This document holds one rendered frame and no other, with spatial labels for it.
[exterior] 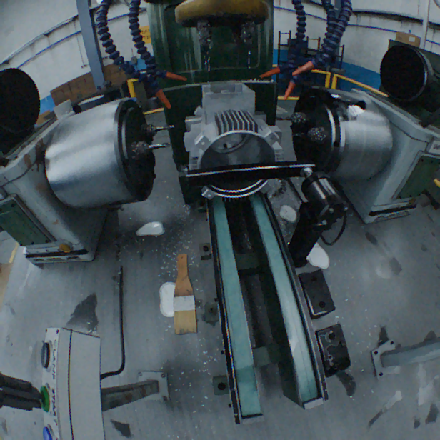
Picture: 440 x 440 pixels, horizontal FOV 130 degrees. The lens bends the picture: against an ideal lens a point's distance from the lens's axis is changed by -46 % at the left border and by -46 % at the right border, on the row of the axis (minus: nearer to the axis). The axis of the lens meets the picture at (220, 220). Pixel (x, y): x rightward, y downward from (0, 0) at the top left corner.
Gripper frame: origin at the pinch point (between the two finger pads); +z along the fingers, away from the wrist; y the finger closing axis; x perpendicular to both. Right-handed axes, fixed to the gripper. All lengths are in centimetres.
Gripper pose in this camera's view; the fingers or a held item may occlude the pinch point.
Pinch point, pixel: (21, 393)
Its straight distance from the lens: 25.6
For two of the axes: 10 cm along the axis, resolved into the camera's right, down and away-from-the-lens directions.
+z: 5.1, 5.1, 7.0
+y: -1.2, -7.6, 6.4
